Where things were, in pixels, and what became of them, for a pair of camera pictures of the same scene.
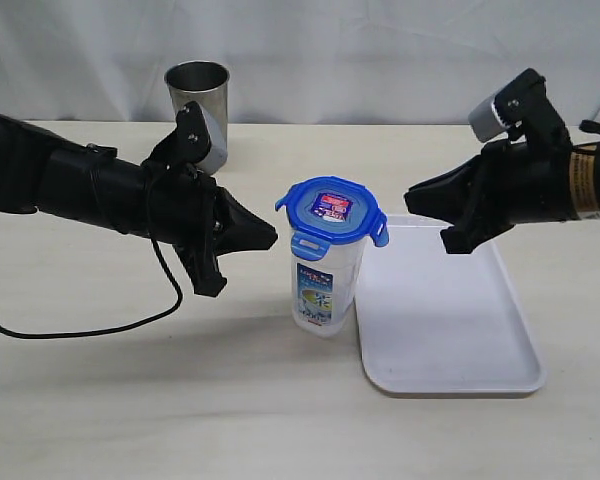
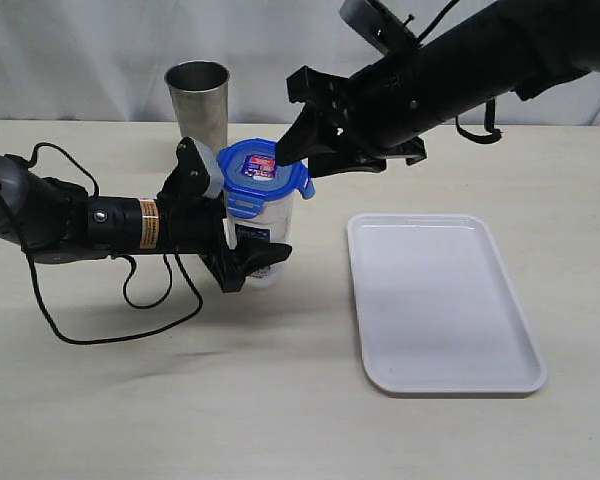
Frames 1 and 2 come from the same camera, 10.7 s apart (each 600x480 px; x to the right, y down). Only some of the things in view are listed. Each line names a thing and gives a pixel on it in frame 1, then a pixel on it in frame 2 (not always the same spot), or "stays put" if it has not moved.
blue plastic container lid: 324,210 → 250,175
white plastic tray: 431,322 stays put
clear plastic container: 324,290 → 274,224
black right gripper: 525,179 → 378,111
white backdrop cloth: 331,62 stays put
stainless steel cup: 200,81 stays put
